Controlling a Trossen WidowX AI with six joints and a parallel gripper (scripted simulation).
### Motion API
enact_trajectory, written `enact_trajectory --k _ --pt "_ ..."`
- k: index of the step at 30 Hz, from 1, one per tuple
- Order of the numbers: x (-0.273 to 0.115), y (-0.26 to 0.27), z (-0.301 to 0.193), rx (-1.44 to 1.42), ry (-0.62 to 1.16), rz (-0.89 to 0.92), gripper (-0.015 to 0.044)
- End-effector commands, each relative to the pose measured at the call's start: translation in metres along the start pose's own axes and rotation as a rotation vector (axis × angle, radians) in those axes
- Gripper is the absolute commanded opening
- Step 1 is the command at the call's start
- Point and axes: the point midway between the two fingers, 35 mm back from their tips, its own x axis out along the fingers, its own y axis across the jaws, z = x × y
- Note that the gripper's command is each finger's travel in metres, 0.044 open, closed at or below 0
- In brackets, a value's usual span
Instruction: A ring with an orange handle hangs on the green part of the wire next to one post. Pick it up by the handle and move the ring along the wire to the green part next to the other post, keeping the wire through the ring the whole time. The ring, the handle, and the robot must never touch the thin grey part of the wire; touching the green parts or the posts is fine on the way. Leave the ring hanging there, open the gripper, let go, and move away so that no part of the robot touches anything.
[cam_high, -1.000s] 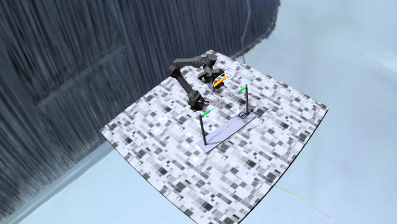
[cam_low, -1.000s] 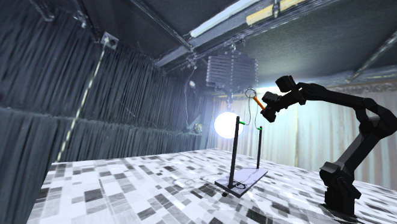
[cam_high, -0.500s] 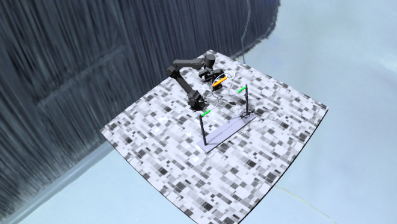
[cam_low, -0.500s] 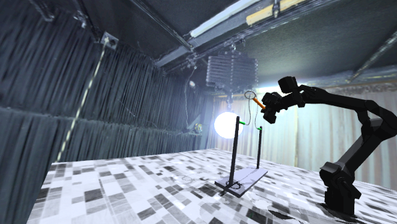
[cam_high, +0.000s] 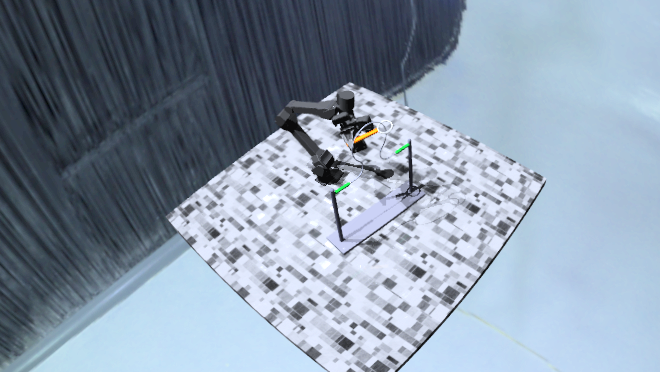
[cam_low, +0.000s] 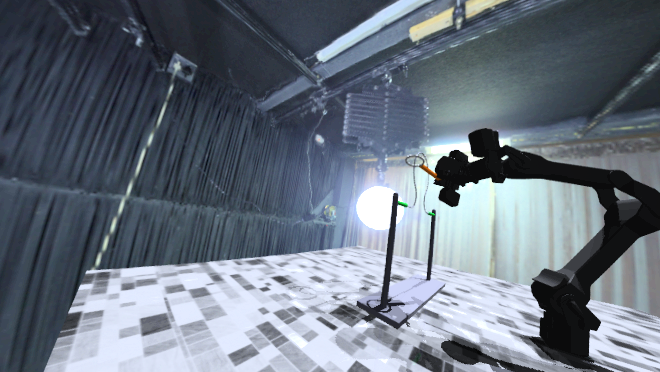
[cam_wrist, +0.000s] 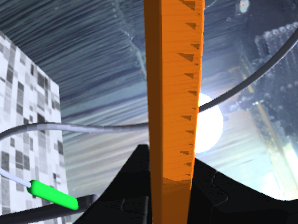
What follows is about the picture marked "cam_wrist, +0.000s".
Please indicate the orange handle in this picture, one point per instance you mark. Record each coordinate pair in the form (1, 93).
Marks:
(173, 46)

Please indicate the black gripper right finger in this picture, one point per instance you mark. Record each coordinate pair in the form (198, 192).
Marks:
(217, 199)

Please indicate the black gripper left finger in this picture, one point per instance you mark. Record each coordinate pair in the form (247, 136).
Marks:
(128, 199)

